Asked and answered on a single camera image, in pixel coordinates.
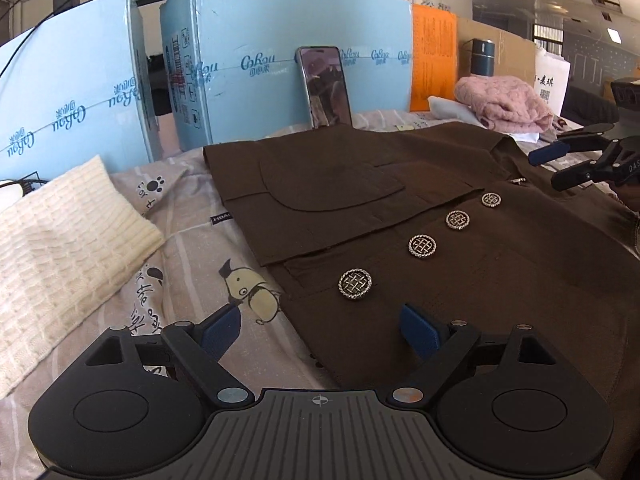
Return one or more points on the light blue cardboard box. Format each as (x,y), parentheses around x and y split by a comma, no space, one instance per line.
(250,25)
(70,95)

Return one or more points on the dark blue thermos cup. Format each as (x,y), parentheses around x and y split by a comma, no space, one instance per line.
(482,57)

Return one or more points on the orange paper sheet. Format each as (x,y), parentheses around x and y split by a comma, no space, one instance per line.
(432,55)

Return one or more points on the cartoon printed bed sheet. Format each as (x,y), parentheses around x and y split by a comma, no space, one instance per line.
(195,260)

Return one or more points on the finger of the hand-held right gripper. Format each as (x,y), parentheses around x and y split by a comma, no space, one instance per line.
(547,153)
(582,174)

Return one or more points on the white folded cloth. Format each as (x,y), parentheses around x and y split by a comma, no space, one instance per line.
(450,110)

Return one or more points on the smartphone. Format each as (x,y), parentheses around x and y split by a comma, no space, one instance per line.
(325,87)

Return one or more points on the brown cardboard panel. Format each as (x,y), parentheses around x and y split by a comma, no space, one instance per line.
(515,55)

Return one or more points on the brown buttoned jacket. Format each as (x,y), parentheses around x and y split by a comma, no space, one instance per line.
(350,195)

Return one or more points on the white printed paper bag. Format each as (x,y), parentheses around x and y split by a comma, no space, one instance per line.
(552,80)

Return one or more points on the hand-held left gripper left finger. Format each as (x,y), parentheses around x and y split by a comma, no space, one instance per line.
(223,331)

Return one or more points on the black box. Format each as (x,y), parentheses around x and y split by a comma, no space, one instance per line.
(627,92)

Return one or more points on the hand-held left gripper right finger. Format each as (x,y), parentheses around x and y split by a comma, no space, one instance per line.
(419,332)

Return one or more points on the pink knitted sweater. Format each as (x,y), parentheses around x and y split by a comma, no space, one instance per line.
(505,100)

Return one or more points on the cream knitted sweater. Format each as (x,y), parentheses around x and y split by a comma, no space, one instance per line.
(65,250)

